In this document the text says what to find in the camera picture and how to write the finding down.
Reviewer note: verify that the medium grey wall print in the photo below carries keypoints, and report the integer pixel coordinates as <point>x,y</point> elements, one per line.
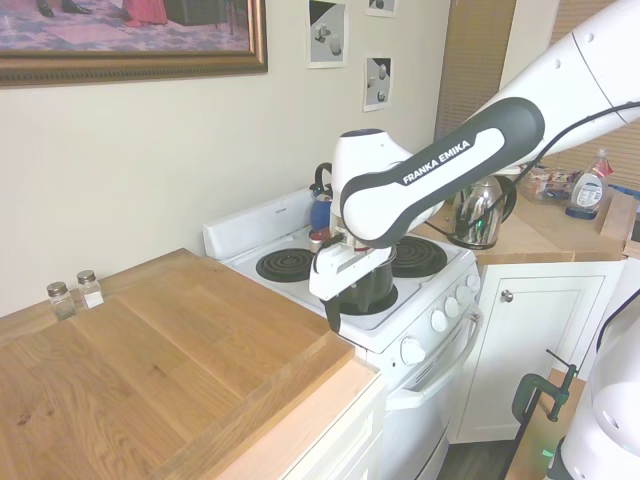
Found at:
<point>377,85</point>

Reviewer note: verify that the light wooden block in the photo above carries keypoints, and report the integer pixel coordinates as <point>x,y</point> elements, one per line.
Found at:
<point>620,215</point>

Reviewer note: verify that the black coil burner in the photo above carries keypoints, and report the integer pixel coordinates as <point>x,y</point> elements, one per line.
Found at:
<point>422,257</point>
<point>285,265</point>
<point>372,309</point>

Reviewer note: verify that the clear dish soap bottle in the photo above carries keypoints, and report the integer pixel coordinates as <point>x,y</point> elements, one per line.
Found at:
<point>590,187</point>

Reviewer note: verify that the white cabinet door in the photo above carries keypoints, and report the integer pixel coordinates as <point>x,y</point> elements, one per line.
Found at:
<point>540,350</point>

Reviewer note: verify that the glass salt shaker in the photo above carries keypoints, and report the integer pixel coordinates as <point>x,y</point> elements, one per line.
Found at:
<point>90,290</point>

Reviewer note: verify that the white base cabinet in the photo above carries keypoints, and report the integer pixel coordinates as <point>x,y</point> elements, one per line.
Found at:
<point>350,440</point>

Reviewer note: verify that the gold framed painting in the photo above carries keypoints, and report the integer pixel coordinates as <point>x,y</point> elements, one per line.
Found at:
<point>125,30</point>

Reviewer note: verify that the green metal clamp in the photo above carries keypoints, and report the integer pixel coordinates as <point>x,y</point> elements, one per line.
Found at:
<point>525,387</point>

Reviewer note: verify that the glass pepper shaker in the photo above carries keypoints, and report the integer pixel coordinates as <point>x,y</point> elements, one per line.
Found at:
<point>62,302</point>

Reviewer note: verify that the large grey wall print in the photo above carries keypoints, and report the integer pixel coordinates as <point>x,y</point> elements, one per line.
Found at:
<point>327,35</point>

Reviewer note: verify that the small grey wall print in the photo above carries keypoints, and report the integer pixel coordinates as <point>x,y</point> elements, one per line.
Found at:
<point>381,6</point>

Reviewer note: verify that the brown wooden door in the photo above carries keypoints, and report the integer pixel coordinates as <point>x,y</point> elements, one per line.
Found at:
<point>475,60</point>

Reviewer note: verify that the blue tape roll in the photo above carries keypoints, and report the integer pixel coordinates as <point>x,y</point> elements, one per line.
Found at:
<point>580,212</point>

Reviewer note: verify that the brown window blind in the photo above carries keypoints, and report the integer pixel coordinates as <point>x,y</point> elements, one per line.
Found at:
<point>620,150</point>

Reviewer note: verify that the black cooking pot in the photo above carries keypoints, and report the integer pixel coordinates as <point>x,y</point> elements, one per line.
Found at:
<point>380,285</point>

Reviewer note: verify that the white electric stove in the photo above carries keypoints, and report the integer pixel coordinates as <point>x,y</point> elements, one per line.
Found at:
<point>380,322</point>

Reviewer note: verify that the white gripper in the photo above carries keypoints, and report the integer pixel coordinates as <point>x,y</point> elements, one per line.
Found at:
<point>330,272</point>

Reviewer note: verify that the clear plastic food container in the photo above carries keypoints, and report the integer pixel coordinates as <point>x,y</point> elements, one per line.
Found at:
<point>547,187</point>

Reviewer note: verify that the silver cabinet knob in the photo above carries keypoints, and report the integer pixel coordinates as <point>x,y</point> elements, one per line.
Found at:
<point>507,295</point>

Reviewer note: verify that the large wooden cutting board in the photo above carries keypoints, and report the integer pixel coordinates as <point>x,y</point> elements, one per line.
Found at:
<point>175,360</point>

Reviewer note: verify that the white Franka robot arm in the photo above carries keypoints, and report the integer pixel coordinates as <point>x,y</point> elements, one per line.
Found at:
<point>450,160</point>

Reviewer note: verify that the blue stovetop kettle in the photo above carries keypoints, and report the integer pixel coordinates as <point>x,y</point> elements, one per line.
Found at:
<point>320,212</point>

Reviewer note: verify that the white stove knob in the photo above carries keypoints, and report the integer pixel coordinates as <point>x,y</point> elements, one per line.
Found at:
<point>412,350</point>
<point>439,321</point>
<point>462,293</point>
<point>472,283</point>
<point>451,306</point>

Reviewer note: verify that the stainless steel electric kettle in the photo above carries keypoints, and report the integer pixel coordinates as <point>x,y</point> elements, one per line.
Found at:
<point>480,215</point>

